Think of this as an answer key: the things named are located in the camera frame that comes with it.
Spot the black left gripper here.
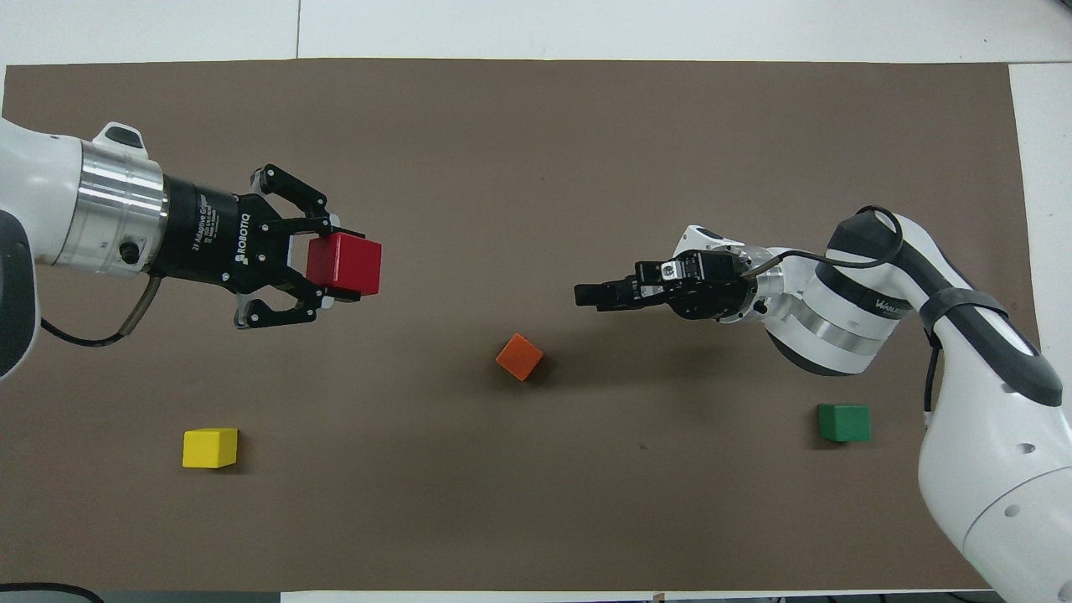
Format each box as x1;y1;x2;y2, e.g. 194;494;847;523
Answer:
153;163;367;330

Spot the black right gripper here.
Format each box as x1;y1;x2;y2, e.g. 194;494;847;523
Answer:
573;247;767;325

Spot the red wooden block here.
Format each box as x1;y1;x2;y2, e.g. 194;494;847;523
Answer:
306;232;384;297

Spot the orange wooden block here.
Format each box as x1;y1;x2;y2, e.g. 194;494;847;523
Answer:
495;332;544;383

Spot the yellow wooden block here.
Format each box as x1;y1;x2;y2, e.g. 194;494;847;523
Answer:
182;427;240;470

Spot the green wooden block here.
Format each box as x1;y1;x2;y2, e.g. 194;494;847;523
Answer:
817;404;872;443

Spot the brown paper mat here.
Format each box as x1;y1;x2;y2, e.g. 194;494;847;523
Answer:
0;57;1039;594

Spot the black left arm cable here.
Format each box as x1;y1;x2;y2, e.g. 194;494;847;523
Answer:
40;272;162;347

